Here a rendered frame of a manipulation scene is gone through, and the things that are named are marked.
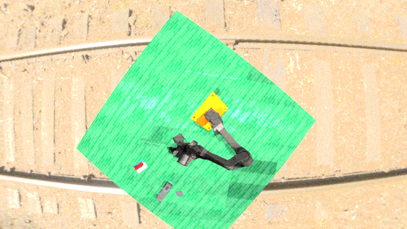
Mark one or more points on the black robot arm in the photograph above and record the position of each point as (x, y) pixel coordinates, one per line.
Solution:
(243, 158)

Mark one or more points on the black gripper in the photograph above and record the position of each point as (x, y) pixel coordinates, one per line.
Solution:
(178, 139)

